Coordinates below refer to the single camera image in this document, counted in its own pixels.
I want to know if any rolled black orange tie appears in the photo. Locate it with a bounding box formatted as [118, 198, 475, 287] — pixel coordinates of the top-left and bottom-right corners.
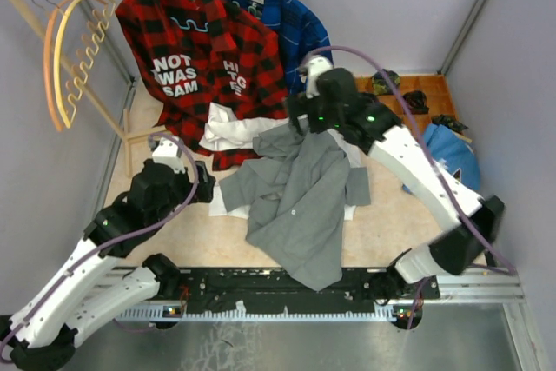
[403, 90, 429, 115]

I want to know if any blue plaid shirt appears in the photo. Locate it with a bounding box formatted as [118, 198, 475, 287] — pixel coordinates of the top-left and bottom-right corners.
[228, 0, 330, 95]

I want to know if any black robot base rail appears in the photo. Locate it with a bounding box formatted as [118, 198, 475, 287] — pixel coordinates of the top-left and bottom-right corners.
[151, 268, 440, 315]

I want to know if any rolled green blue tie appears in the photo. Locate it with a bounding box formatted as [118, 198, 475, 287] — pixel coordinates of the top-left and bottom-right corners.
[370, 69, 400, 96]

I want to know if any grey button shirt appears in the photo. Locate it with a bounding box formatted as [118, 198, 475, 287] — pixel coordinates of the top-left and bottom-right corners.
[219, 123, 371, 291]

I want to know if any yellow hanger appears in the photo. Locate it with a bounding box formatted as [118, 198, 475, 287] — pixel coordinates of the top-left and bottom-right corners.
[52, 0, 123, 136]

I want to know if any white shirt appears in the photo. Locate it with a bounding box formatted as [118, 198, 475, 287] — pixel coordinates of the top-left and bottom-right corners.
[200, 103, 362, 221]

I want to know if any rolled dark tie by cloth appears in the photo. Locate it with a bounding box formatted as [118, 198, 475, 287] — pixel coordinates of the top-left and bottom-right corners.
[431, 114, 468, 135]

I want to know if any wooden compartment tray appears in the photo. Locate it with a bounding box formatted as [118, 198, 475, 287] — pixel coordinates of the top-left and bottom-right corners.
[355, 75, 459, 133]

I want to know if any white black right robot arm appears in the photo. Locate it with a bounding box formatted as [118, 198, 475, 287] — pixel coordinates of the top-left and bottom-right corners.
[286, 64, 505, 304]

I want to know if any light blue pikachu cloth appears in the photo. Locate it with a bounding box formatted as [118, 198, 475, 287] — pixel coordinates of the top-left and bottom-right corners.
[423, 123, 480, 192]

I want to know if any red black plaid shirt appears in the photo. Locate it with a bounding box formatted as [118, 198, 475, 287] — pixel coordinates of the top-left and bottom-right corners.
[116, 0, 288, 171]

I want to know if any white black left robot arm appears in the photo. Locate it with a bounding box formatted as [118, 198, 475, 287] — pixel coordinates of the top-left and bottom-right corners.
[1, 159, 215, 370]

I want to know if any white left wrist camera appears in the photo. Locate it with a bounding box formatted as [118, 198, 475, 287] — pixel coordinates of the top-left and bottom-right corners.
[148, 136, 186, 174]

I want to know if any orange hanger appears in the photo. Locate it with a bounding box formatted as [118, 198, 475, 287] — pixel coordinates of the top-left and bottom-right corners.
[43, 0, 73, 132]

